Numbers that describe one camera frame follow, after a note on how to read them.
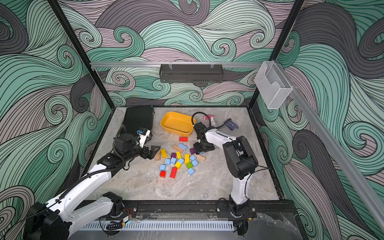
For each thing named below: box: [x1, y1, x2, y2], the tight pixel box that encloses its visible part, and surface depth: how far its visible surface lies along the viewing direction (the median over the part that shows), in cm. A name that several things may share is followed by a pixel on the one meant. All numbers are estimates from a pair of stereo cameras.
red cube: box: [159, 170, 166, 178], surface depth 86 cm
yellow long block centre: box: [184, 153, 191, 165], surface depth 92 cm
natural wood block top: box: [173, 145, 184, 153], surface depth 97 cm
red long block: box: [169, 167, 178, 179], surface depth 87 cm
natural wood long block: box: [193, 153, 206, 162], surface depth 92 cm
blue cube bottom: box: [187, 167, 195, 176], surface depth 86 cm
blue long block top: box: [178, 143, 188, 151], surface depth 99 cm
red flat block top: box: [178, 136, 189, 142], surface depth 103 cm
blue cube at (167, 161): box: [164, 158, 171, 166], surface depth 89 cm
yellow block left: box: [160, 148, 168, 159], surface depth 94 cm
